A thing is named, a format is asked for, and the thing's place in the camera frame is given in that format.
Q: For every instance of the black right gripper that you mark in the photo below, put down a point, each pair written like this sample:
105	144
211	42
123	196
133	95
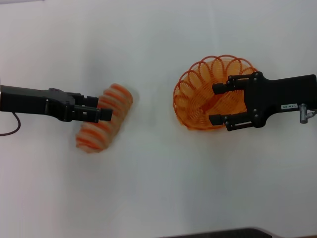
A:
272	95

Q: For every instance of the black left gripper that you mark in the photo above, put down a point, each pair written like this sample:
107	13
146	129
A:
29	100

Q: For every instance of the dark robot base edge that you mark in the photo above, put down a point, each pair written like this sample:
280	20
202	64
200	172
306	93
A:
223	233

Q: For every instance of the orange striped bread roll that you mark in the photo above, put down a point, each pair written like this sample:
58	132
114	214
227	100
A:
116	95

